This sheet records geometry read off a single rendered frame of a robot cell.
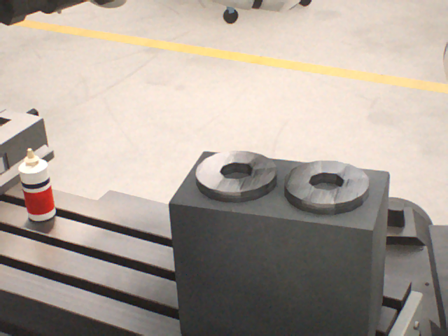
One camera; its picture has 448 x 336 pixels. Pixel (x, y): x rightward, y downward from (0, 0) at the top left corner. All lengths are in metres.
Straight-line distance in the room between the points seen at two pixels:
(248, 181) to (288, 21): 3.61
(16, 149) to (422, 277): 0.77
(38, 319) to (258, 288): 0.33
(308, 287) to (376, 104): 2.71
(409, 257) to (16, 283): 0.82
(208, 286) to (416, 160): 2.29
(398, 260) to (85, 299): 0.75
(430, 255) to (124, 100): 2.25
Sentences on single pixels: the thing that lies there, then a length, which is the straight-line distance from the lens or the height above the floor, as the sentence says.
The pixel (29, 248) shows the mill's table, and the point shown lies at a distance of 1.19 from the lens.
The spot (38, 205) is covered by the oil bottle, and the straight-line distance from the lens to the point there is 1.23.
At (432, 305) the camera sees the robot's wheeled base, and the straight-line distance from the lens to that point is 1.55.
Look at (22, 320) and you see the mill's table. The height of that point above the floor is 0.86.
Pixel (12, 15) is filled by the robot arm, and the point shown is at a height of 1.23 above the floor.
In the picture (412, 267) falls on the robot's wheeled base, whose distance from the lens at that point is 1.64.
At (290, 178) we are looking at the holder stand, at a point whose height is 1.10.
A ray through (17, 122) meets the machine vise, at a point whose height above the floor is 0.97.
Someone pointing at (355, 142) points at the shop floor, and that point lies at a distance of 3.28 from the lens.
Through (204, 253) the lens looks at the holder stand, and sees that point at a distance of 0.91.
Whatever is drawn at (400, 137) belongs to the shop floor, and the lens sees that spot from 3.33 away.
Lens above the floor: 1.57
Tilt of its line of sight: 30 degrees down
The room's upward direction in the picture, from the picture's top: 3 degrees counter-clockwise
